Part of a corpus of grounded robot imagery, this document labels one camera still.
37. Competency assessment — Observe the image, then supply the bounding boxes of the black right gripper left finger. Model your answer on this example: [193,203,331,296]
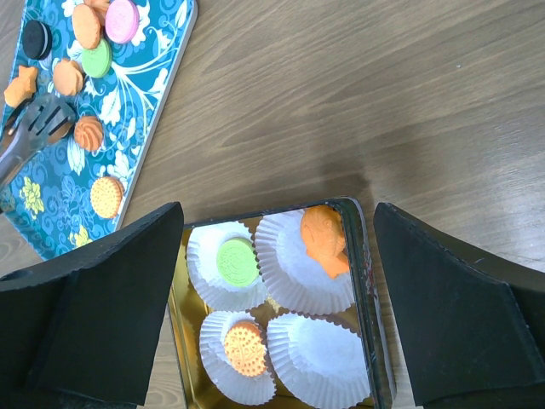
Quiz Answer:
[1,202,184,408]

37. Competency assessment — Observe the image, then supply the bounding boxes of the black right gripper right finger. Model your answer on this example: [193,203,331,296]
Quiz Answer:
[373,203,544,408]

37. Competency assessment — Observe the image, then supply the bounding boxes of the orange dotted sandwich cookie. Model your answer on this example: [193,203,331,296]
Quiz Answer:
[224,320,267,377]

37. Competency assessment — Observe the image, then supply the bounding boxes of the green round cookie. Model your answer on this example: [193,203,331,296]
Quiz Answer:
[216,238,259,287]

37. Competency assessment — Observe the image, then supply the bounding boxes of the metal tongs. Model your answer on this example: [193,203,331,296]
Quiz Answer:
[1,93,77,190]

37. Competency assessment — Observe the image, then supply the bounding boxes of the black sandwich cookie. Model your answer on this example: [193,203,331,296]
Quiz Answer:
[22,20,53,60]
[48,122,73,145]

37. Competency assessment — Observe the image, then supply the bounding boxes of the orange dotted cookie lower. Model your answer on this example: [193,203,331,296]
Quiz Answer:
[90,176,124,219]

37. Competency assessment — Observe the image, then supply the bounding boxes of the white paper cup top-left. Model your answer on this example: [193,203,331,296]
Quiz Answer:
[186,222,267,311]

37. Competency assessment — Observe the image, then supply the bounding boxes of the white paper cup bottom-right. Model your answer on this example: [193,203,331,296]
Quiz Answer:
[267,313,371,408]

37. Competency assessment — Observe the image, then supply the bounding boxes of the white paper cup bottom-left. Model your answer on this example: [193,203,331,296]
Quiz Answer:
[199,311,277,406]

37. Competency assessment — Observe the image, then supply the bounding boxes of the white paper cup top-right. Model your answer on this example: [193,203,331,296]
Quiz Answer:
[255,210,354,315]

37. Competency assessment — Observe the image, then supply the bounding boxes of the orange swirl cookie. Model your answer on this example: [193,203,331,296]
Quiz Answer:
[74,115,104,152]

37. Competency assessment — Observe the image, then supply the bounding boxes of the gold cookie tin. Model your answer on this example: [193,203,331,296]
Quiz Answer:
[169,197,396,408]

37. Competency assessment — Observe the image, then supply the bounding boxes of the small orange fish cookie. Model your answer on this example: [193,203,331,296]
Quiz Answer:
[3,66,38,108]

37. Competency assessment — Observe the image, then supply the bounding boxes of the orange flower cookie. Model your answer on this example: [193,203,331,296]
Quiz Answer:
[53,59,84,96]

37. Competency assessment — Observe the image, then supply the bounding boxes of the teal floral tray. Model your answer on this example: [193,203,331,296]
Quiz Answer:
[1,1,198,260]

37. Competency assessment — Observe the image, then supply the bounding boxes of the orange oval cookie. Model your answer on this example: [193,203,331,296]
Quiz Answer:
[72,3,101,49]

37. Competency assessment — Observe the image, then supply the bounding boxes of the pink cookie right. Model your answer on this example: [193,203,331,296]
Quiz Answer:
[105,0,140,44]

